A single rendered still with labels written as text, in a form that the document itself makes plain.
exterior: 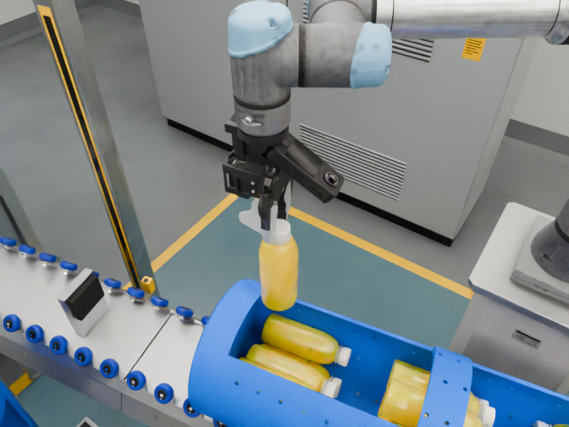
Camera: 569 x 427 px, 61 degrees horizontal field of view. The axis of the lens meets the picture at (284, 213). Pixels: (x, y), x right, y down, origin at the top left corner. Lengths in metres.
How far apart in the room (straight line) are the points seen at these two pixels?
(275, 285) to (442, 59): 1.59
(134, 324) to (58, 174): 2.24
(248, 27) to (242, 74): 0.06
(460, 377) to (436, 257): 1.89
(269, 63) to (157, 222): 2.39
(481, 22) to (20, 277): 1.30
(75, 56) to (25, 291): 0.65
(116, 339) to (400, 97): 1.67
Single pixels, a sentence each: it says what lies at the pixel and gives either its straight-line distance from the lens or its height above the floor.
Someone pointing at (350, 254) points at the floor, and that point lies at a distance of 2.69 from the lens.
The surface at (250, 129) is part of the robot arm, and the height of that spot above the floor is 1.64.
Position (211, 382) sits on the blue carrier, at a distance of 0.94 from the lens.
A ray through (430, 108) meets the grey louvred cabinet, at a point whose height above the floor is 0.81.
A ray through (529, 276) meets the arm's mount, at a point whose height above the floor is 1.18.
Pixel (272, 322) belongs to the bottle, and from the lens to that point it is 1.09.
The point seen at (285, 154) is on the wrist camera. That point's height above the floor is 1.60.
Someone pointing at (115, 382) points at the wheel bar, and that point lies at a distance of 1.27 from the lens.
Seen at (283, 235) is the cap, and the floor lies 1.43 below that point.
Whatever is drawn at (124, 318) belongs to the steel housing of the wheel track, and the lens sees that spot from 1.36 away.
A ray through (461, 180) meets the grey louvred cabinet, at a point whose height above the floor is 0.48.
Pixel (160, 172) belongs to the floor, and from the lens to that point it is 3.27.
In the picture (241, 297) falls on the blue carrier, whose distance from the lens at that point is 0.96.
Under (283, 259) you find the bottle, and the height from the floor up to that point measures 1.39.
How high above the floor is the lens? 2.00
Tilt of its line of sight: 44 degrees down
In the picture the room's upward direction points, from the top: straight up
